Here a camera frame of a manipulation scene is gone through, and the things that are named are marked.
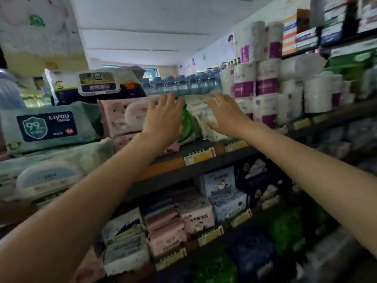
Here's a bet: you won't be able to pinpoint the person's left hand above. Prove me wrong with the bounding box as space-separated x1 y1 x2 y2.
141 92 185 148

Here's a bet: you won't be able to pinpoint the large pale blue tissue pack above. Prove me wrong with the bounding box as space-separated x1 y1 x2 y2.
0 69 27 111

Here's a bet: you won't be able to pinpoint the person's right forearm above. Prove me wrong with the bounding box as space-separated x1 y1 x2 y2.
243 122 377 258

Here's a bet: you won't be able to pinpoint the row of blue-capped water bottles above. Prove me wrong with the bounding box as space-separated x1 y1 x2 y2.
141 70 223 96

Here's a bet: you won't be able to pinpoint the dark metal shelf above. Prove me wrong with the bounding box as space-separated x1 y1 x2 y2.
0 98 377 283

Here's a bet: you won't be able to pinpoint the stack of green tissue packs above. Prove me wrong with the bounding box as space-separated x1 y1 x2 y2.
191 203 304 283

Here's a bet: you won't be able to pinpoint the white plastic wrapped bundle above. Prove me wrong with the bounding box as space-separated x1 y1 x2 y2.
359 64 377 100

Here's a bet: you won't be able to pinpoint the stack of purple-label toilet rolls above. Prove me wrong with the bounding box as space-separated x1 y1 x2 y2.
221 20 355 129

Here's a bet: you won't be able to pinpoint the teal Liyou wipes pack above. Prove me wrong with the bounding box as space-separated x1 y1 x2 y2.
0 101 103 157

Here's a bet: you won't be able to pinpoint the wall poster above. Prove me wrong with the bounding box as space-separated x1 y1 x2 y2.
178 32 237 77

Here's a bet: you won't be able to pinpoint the blue framed window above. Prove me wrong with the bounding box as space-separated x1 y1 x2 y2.
101 64 160 81

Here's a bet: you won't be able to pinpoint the stack of orange white boxes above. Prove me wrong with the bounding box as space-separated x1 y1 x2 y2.
281 0 377 57

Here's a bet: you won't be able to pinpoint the pillar poster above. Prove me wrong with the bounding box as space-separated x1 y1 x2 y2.
0 0 90 77

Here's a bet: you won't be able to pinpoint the green white carton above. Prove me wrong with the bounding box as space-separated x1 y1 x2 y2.
324 38 377 75

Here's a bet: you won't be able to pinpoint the person's right hand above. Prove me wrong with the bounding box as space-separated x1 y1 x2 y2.
205 92 254 140

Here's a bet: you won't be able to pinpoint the navy kitchen wipes pack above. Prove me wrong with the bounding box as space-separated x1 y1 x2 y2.
44 66 146 106

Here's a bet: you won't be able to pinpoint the pink wipes pack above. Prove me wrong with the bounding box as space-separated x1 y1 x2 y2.
113 132 181 157
97 97 151 139

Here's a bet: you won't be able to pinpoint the row of pale tissue packs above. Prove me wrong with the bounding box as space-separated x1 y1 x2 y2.
101 159 284 276

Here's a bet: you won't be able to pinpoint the person's left forearm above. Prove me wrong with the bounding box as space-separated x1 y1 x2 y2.
0 134 165 283

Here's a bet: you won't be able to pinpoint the green wipes packets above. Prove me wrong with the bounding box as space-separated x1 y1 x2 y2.
178 103 197 145

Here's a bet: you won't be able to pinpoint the teal lidded wipes pack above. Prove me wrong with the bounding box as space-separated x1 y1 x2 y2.
0 138 116 202

